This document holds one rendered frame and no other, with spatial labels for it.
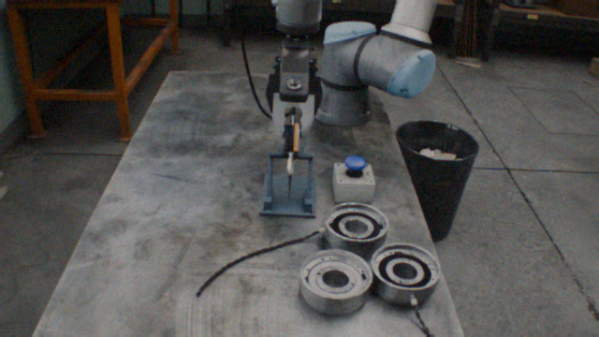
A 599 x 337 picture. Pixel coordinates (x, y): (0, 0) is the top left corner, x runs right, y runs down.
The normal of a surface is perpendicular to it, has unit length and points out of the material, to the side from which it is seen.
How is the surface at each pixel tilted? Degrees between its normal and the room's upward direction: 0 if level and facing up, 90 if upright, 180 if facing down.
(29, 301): 0
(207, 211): 0
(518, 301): 0
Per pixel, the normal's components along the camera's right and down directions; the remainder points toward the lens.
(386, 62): -0.62, 0.05
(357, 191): 0.02, 0.52
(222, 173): 0.05, -0.85
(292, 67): 0.07, -0.45
